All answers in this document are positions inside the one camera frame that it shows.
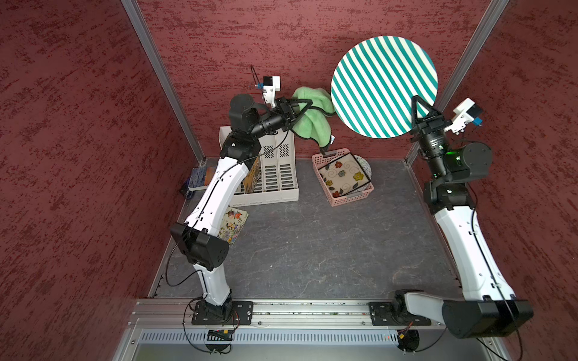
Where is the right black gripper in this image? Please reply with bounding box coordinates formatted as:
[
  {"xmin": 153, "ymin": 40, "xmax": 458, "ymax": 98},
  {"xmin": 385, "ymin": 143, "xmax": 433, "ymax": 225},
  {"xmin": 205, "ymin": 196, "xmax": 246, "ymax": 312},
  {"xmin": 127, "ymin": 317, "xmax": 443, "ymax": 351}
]
[{"xmin": 407, "ymin": 94, "xmax": 451, "ymax": 177}]

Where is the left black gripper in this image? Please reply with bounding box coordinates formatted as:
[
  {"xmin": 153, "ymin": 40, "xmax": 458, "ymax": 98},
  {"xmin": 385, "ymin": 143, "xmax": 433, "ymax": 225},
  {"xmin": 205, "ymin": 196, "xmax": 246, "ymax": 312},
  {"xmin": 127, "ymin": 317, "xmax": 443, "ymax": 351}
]
[{"xmin": 249, "ymin": 95, "xmax": 312, "ymax": 138}]

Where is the green microfiber cloth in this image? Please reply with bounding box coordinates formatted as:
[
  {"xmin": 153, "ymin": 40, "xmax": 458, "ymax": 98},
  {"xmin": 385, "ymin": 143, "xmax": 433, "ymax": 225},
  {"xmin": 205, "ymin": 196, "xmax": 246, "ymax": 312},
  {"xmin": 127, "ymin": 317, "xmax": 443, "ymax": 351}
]
[{"xmin": 292, "ymin": 87, "xmax": 336, "ymax": 153}]

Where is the green striped round plate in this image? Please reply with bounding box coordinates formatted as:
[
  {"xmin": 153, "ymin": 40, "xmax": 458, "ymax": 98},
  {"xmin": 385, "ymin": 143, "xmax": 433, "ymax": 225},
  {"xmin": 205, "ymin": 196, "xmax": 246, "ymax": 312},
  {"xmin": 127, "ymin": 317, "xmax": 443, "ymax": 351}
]
[{"xmin": 331, "ymin": 36, "xmax": 439, "ymax": 139}]

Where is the square floral plate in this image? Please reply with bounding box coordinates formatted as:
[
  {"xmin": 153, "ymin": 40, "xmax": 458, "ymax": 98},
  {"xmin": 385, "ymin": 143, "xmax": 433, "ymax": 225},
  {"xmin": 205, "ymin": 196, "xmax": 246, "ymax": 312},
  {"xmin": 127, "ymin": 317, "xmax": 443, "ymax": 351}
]
[{"xmin": 318, "ymin": 153, "xmax": 371, "ymax": 199}]

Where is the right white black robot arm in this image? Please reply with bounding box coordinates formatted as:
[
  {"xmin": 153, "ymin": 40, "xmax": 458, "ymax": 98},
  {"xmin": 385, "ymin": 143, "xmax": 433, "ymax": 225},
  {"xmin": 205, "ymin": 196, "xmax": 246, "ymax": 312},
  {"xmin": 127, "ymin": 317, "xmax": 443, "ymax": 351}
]
[{"xmin": 394, "ymin": 96, "xmax": 534, "ymax": 338}]

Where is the round colourful speckled plate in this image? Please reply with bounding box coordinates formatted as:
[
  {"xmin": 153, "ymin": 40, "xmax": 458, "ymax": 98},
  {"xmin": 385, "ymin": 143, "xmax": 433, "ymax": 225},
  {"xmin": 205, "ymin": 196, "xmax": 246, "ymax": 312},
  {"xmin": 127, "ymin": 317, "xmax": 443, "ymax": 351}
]
[{"xmin": 354, "ymin": 155, "xmax": 372, "ymax": 182}]

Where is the pink plastic basket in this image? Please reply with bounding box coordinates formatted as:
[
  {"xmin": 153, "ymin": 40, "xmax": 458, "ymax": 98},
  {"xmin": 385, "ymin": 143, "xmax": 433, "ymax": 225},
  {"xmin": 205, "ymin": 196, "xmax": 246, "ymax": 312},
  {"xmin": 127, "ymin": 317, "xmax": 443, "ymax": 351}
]
[{"xmin": 312, "ymin": 148, "xmax": 374, "ymax": 207}]

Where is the white file organizer rack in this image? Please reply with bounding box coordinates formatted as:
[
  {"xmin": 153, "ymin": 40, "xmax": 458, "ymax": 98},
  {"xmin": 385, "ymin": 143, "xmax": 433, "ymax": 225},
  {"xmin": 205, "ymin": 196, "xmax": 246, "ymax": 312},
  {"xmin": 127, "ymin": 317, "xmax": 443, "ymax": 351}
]
[{"xmin": 230, "ymin": 131, "xmax": 299, "ymax": 208}]

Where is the orange comic book in rack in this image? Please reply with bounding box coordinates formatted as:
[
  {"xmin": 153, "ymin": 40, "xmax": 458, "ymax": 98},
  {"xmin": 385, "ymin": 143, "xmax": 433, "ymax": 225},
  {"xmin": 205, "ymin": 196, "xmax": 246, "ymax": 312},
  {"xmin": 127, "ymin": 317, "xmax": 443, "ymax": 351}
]
[{"xmin": 243, "ymin": 157, "xmax": 261, "ymax": 194}]

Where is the blue book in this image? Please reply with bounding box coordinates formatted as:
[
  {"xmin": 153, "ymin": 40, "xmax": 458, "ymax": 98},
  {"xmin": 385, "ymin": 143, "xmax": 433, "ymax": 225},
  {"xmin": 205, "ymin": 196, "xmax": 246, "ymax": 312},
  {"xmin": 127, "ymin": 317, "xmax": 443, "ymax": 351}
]
[{"xmin": 188, "ymin": 165, "xmax": 216, "ymax": 192}]

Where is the floral picture book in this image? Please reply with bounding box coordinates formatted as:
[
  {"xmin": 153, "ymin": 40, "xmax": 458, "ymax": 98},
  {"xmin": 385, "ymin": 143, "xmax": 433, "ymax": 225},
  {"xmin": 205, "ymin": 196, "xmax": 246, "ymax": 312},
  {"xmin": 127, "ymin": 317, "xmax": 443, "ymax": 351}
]
[{"xmin": 218, "ymin": 207, "xmax": 249, "ymax": 245}]

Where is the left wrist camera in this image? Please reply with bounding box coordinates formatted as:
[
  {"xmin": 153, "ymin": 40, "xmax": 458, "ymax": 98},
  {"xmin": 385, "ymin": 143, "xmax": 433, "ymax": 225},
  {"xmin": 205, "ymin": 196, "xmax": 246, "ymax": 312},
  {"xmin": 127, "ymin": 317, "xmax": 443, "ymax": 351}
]
[{"xmin": 250, "ymin": 66, "xmax": 281, "ymax": 108}]

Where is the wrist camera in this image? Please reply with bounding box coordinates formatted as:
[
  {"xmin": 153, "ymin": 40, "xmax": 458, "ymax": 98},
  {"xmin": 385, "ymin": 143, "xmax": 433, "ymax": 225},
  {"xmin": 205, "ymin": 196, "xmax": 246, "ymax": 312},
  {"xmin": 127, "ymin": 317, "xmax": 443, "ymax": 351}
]
[
  {"xmin": 250, "ymin": 66, "xmax": 281, "ymax": 108},
  {"xmin": 444, "ymin": 98, "xmax": 483, "ymax": 135}
]

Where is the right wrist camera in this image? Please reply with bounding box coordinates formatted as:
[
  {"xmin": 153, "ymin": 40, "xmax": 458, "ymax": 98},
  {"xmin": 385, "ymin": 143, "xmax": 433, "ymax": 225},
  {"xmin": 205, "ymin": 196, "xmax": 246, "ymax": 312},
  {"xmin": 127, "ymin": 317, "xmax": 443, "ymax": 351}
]
[{"xmin": 444, "ymin": 98, "xmax": 483, "ymax": 135}]

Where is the right aluminium corner post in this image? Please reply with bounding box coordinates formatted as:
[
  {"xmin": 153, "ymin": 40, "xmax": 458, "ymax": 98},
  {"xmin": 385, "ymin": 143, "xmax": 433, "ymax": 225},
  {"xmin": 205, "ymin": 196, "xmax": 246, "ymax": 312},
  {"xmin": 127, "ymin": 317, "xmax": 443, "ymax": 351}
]
[{"xmin": 405, "ymin": 0, "xmax": 510, "ymax": 166}]

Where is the aluminium corner post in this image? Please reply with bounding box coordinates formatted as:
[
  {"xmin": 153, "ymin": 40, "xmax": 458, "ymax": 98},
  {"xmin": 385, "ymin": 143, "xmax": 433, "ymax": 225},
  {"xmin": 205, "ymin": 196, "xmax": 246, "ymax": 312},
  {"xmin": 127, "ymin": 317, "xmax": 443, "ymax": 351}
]
[
  {"xmin": 405, "ymin": 0, "xmax": 510, "ymax": 166},
  {"xmin": 121, "ymin": 0, "xmax": 206, "ymax": 165}
]

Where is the left aluminium corner post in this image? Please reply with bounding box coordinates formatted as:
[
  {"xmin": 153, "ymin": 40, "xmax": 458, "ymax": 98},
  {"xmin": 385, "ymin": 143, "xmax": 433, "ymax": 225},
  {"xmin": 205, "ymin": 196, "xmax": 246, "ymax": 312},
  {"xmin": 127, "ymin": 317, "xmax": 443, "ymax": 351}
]
[{"xmin": 121, "ymin": 0, "xmax": 206, "ymax": 165}]

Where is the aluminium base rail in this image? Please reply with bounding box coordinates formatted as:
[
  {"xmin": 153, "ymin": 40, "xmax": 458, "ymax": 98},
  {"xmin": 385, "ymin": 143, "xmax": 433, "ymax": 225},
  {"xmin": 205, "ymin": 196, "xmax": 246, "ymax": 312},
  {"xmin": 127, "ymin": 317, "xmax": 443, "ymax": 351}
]
[{"xmin": 128, "ymin": 298, "xmax": 445, "ymax": 329}]

